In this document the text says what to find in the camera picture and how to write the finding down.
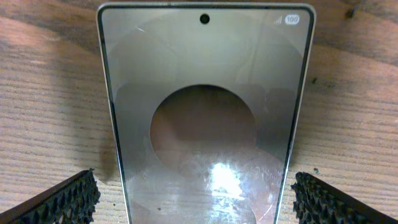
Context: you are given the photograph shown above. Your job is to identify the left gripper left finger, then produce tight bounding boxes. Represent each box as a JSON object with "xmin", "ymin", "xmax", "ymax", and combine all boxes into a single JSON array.
[{"xmin": 1, "ymin": 168, "xmax": 101, "ymax": 224}]

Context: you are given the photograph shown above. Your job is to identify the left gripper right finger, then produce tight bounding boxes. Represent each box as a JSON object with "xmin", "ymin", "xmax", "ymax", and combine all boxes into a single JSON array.
[{"xmin": 291, "ymin": 172, "xmax": 397, "ymax": 224}]

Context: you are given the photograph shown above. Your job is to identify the Galaxy smartphone with reflective screen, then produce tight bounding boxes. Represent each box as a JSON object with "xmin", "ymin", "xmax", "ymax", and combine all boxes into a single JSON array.
[{"xmin": 96, "ymin": 1, "xmax": 317, "ymax": 223}]

